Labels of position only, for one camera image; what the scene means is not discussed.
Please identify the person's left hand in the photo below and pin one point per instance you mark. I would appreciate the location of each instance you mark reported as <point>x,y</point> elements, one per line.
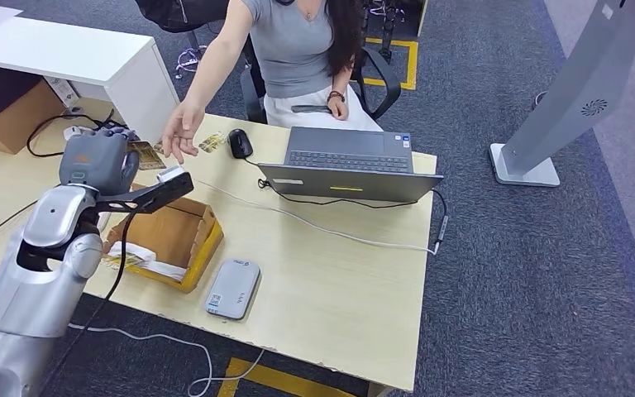
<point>339,109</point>

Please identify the person's right hand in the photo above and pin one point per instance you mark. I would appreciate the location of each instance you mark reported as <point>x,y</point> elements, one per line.
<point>183,131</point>

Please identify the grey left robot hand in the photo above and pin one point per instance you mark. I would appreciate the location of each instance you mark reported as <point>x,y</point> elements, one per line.
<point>95,161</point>

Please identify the patterned ID card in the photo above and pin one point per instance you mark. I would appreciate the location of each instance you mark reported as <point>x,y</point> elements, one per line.
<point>213,142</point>

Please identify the dark patterned room key card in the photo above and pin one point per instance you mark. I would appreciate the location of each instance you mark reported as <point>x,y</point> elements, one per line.
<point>148,157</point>

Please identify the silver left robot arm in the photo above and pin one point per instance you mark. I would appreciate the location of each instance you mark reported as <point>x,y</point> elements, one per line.
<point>27,307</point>

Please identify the person's left forearm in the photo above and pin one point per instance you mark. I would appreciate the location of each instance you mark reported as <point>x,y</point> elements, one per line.
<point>342,82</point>

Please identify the person's right forearm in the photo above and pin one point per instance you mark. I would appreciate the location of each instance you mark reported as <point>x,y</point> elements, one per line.
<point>205,82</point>

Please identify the person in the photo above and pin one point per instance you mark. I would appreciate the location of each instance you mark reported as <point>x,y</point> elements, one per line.
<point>180,13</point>
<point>290,55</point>

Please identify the white yellow key card stack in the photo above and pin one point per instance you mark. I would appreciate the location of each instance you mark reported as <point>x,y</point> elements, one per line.
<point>153,267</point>

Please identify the grey card reader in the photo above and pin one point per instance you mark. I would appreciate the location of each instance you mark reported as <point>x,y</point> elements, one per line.
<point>233,289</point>

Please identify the black phone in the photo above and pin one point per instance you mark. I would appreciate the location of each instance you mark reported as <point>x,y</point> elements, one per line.
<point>309,109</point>

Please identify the small white device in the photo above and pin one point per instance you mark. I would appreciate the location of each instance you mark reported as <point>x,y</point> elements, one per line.
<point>72,132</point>

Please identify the black office chair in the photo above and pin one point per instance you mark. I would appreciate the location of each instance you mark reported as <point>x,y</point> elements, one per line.
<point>384,82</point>

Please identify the black computer mouse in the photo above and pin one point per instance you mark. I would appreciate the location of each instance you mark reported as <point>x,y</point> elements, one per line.
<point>240,143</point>

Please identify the chrome stool base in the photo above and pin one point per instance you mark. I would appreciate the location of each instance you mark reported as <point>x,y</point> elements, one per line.
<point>186,58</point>

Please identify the grey laptop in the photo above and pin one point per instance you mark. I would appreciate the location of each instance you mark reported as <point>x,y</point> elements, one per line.
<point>350,185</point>

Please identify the white printed packet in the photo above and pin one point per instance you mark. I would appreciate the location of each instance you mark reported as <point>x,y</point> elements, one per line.
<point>64,91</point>

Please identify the large brown cardboard box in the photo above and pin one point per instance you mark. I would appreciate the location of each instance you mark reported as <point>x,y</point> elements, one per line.
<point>13,127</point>

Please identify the black equipment stand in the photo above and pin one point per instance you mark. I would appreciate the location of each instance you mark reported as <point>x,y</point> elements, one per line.
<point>387,33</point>

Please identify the open yellow cardboard box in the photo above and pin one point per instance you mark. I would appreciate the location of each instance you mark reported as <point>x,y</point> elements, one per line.
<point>180,235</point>

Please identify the white cabinet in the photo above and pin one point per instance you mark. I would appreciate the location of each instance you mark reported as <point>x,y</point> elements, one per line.
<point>76,55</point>

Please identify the silver kiosk stand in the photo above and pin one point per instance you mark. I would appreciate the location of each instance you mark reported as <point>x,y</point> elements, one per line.
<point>569,93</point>

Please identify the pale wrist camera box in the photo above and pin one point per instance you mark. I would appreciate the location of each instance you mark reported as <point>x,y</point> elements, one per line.
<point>171,174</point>

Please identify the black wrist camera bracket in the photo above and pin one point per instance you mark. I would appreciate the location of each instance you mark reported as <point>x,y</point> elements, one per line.
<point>167,193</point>

